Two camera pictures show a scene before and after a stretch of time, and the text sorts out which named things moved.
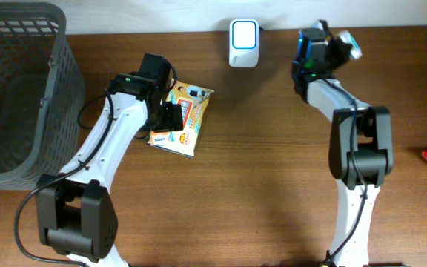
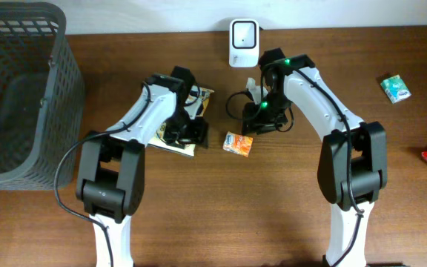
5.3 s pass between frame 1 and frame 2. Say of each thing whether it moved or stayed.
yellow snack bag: stayed
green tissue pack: moved
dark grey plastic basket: stayed
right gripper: moved
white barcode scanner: stayed
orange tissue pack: moved
